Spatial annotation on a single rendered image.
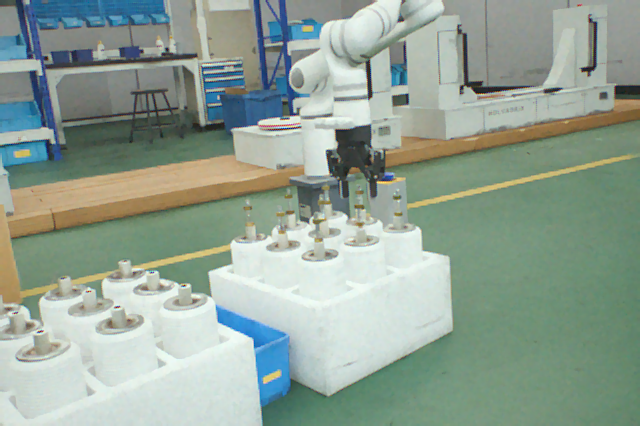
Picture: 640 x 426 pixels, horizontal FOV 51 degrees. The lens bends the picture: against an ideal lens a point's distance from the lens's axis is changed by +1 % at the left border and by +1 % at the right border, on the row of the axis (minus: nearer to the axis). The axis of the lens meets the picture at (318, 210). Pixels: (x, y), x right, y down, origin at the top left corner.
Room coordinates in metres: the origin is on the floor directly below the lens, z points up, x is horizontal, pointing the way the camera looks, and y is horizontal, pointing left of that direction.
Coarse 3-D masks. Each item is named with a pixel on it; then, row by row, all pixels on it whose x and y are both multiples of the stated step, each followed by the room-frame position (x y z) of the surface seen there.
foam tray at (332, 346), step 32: (224, 288) 1.42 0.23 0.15; (256, 288) 1.32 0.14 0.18; (288, 288) 1.30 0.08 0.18; (352, 288) 1.28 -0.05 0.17; (384, 288) 1.28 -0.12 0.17; (416, 288) 1.34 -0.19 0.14; (448, 288) 1.41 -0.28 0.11; (256, 320) 1.33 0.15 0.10; (288, 320) 1.24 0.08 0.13; (320, 320) 1.17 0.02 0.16; (352, 320) 1.22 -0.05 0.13; (384, 320) 1.28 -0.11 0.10; (416, 320) 1.34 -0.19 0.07; (448, 320) 1.41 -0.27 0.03; (320, 352) 1.17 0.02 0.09; (352, 352) 1.21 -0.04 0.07; (384, 352) 1.27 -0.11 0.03; (320, 384) 1.18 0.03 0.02
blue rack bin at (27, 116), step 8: (0, 104) 5.72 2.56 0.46; (8, 104) 5.74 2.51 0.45; (16, 104) 5.77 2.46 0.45; (24, 104) 5.80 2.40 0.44; (32, 104) 5.72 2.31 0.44; (0, 112) 5.71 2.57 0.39; (8, 112) 5.73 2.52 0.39; (16, 112) 5.76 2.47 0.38; (24, 112) 5.79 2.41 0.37; (32, 112) 5.77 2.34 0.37; (0, 120) 5.26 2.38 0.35; (8, 120) 5.29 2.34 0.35; (16, 120) 5.32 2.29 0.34; (24, 120) 5.35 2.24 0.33; (32, 120) 5.37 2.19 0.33; (40, 120) 5.40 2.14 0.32; (0, 128) 5.27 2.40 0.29; (8, 128) 5.29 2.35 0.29; (16, 128) 5.32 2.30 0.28; (24, 128) 5.35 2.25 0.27; (32, 128) 5.38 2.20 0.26
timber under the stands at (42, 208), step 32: (544, 128) 4.25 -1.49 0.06; (576, 128) 4.39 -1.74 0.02; (224, 160) 3.96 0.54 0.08; (416, 160) 3.76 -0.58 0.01; (32, 192) 3.49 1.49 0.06; (64, 192) 3.32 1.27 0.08; (96, 192) 3.24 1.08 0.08; (128, 192) 3.15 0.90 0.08; (160, 192) 3.08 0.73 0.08; (192, 192) 3.13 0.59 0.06; (224, 192) 3.20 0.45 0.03; (32, 224) 2.79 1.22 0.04; (64, 224) 2.85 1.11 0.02
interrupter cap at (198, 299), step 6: (192, 294) 1.10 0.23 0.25; (198, 294) 1.10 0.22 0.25; (204, 294) 1.09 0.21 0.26; (168, 300) 1.09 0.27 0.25; (174, 300) 1.08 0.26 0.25; (192, 300) 1.08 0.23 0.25; (198, 300) 1.07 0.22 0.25; (204, 300) 1.07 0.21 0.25; (168, 306) 1.06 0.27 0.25; (174, 306) 1.05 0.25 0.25; (180, 306) 1.05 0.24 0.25; (186, 306) 1.05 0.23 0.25; (192, 306) 1.04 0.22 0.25; (198, 306) 1.05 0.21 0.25
